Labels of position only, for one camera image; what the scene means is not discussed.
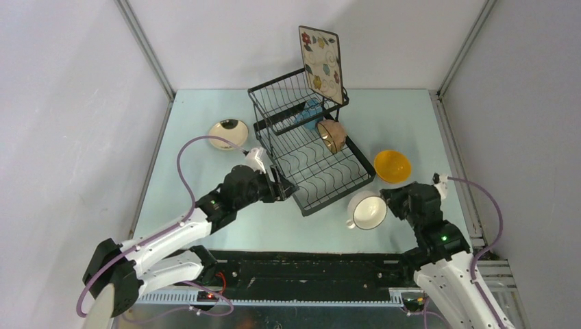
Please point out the grey slotted cable duct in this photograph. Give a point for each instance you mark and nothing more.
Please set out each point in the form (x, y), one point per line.
(197, 297)

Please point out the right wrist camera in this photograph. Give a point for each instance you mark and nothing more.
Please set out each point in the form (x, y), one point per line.
(439, 181)

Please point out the blue floral mug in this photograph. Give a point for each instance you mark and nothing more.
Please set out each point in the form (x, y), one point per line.
(312, 108)

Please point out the round cream plate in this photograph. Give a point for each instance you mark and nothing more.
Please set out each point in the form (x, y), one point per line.
(232, 130)

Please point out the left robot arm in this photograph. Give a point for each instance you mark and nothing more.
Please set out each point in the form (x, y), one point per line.
(167, 257)

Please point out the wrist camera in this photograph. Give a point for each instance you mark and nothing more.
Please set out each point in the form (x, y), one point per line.
(254, 160)
(439, 181)

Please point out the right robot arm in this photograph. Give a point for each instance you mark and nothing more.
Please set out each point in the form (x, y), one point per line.
(443, 264)

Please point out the white two-handled soup cup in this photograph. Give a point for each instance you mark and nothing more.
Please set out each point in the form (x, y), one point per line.
(366, 210)

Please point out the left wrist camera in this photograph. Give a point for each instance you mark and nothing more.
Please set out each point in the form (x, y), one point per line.
(254, 160)

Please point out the tan bowl with dark rim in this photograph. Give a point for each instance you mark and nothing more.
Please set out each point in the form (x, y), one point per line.
(332, 134)

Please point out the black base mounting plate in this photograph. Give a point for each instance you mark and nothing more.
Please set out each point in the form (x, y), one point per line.
(286, 275)

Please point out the yellow plastic bowl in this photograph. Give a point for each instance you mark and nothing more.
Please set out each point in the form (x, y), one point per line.
(392, 166)

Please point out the square floral ceramic plate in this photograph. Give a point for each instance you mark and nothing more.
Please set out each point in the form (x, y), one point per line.
(321, 57)

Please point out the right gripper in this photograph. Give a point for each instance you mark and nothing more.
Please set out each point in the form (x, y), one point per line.
(392, 197)

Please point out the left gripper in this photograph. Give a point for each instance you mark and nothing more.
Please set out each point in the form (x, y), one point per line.
(277, 190)

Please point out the black wire dish rack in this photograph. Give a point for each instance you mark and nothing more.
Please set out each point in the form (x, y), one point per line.
(321, 177)

